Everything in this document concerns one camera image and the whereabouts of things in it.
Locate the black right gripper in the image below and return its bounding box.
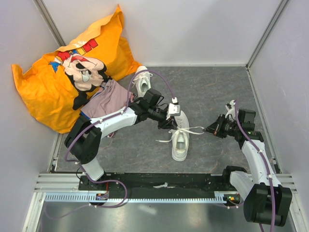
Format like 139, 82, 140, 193
203, 114, 240, 138

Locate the white sneaker with laces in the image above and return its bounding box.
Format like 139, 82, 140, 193
157, 111, 204, 161

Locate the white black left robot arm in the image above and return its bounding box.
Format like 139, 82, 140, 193
64, 88, 181, 190

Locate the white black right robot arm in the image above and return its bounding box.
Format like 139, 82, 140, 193
204, 109, 292, 227

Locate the white tied sneaker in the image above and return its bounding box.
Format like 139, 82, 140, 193
133, 66, 153, 97

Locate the white tape scrap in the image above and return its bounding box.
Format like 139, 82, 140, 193
153, 182, 175, 189

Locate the pink patterned cloth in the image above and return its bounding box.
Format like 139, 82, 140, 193
78, 79, 136, 138

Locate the orange cartoon print bag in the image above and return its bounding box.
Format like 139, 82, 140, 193
12, 7, 139, 133

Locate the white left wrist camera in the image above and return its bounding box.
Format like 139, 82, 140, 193
166, 97, 181, 119

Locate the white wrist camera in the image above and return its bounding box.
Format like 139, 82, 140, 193
166, 97, 181, 119
225, 100, 236, 120

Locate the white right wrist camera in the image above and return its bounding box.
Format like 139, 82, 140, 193
225, 100, 236, 120

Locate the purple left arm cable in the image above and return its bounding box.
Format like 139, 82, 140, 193
43, 69, 178, 219

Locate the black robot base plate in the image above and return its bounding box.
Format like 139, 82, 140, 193
78, 172, 251, 200

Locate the slotted aluminium cable duct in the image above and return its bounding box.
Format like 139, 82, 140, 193
44, 191, 239, 203

